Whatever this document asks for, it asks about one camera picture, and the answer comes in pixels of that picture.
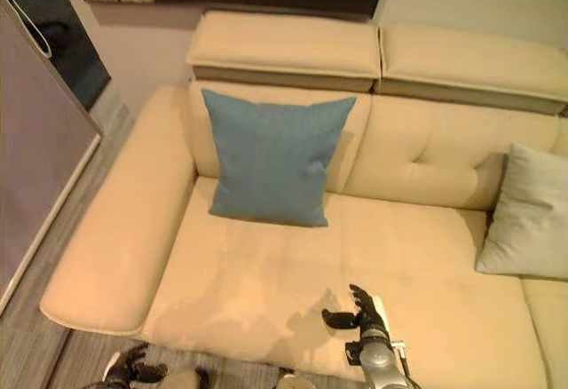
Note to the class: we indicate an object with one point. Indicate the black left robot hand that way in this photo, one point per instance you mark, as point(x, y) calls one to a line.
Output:
point(131, 367)

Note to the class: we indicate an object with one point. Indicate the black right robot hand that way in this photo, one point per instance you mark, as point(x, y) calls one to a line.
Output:
point(361, 310)

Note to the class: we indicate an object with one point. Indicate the cream leather sofa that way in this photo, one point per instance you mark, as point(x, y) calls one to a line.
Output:
point(310, 238)

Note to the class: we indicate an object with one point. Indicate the cream sofa headrest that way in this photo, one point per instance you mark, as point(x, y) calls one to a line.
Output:
point(475, 65)
point(284, 49)

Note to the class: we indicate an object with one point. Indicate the blue square cushion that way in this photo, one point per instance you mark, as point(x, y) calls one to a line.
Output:
point(275, 160)

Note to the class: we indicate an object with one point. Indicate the pale grey cushion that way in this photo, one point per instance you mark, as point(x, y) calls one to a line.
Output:
point(523, 211)

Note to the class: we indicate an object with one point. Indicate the grey cabinet with dark glass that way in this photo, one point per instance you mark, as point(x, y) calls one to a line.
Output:
point(44, 109)

